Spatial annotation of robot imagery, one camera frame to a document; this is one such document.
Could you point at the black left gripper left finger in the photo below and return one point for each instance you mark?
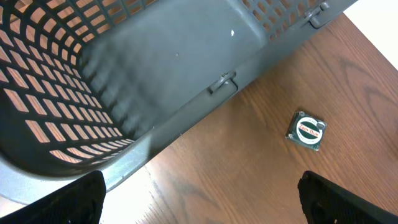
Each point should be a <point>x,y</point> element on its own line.
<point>81,201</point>

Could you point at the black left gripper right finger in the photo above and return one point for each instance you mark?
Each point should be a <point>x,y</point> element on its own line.
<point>326,202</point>

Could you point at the dark grey plastic basket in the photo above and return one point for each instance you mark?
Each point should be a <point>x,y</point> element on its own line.
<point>107,85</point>

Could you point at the black round-logo snack packet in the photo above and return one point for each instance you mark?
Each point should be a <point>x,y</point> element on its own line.
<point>306,130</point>

